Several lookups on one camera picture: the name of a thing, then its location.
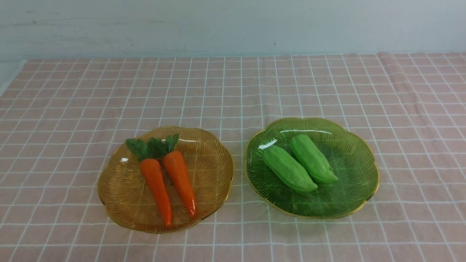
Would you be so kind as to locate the pink checkered tablecloth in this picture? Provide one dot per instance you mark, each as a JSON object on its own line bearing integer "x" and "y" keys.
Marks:
{"x": 61, "y": 120}

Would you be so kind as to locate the green glass plate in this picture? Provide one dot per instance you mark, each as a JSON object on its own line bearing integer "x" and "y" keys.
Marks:
{"x": 349, "y": 156}

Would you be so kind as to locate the orange toy carrot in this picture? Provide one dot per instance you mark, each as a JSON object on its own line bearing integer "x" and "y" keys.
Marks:
{"x": 150, "y": 168}
{"x": 175, "y": 166}

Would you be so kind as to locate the amber glass plate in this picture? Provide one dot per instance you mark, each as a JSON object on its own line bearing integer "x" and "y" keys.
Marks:
{"x": 127, "y": 198}

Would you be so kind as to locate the green toy gourd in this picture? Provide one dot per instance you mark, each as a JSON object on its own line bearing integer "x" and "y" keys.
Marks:
{"x": 312, "y": 159}
{"x": 289, "y": 170}

